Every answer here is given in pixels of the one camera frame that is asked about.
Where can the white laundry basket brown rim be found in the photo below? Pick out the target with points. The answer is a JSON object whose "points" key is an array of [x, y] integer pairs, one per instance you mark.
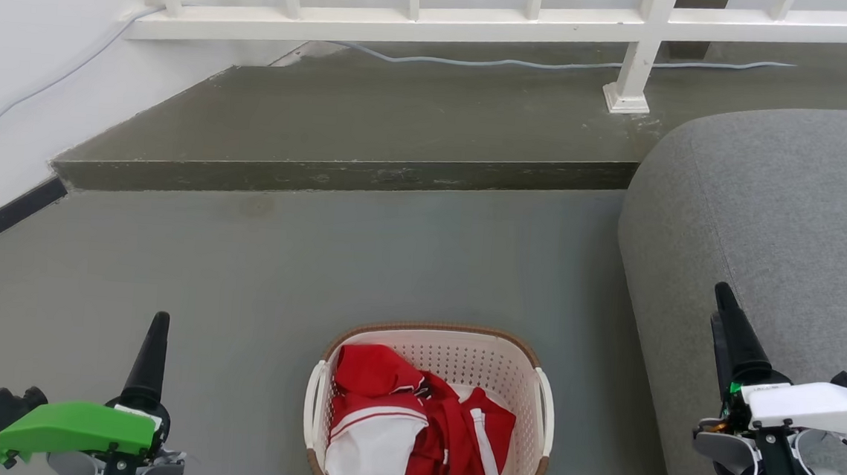
{"points": [[460, 352]]}

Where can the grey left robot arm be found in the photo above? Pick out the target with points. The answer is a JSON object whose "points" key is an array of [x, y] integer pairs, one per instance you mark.
{"points": [[153, 472]]}

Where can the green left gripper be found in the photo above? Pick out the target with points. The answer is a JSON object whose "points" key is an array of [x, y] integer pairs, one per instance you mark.
{"points": [[75, 425]]}

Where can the grey fabric sofa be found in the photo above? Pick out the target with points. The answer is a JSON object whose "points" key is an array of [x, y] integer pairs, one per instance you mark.
{"points": [[805, 219]]}

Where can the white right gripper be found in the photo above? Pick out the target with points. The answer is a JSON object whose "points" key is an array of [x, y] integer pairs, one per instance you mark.
{"points": [[814, 410]]}

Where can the white wooden railing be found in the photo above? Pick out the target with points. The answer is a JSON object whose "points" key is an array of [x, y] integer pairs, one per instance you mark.
{"points": [[409, 20]]}

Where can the red garment with white panel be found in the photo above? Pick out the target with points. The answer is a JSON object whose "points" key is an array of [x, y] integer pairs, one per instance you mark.
{"points": [[374, 413]]}

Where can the black baseboard strip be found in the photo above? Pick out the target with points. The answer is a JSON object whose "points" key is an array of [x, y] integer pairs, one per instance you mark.
{"points": [[0, 219]]}

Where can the red garment white side stripe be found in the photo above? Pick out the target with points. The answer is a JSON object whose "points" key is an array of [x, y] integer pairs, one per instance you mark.
{"points": [[459, 426]]}

